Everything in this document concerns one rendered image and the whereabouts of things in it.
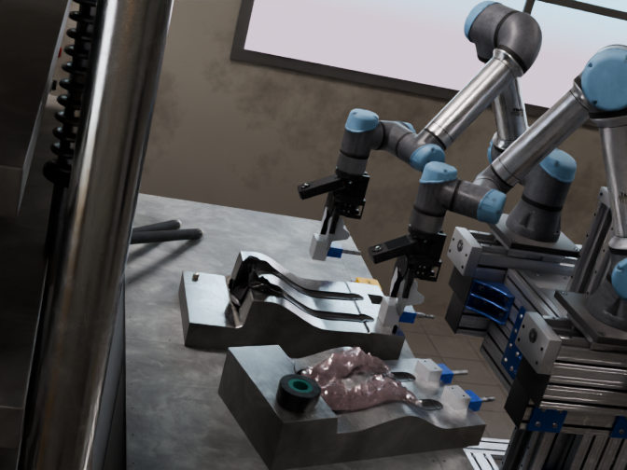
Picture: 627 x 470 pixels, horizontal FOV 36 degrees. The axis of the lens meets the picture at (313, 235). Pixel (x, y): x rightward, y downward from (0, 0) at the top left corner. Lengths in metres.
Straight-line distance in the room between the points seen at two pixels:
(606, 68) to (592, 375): 0.72
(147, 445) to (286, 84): 2.52
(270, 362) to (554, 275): 1.06
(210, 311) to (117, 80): 1.42
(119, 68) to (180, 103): 3.27
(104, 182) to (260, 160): 3.37
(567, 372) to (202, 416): 0.85
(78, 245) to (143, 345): 1.28
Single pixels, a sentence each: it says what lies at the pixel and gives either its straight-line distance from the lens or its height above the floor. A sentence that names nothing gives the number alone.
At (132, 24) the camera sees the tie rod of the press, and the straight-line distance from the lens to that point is 0.78.
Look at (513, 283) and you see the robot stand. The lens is 2.66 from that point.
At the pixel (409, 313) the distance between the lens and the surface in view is 2.25.
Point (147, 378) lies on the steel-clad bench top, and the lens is 2.00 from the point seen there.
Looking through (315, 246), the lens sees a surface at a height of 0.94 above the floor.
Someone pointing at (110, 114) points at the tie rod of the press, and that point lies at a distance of 0.80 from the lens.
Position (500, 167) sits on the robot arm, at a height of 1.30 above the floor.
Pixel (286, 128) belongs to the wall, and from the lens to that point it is 4.14.
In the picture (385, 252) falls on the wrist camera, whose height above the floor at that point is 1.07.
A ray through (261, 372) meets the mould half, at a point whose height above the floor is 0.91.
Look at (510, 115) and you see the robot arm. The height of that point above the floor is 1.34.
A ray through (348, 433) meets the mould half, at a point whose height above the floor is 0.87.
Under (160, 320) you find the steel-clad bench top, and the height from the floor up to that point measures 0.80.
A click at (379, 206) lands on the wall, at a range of 4.38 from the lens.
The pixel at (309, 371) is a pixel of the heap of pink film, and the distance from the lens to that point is 1.96.
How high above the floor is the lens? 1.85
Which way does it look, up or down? 21 degrees down
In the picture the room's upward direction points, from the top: 14 degrees clockwise
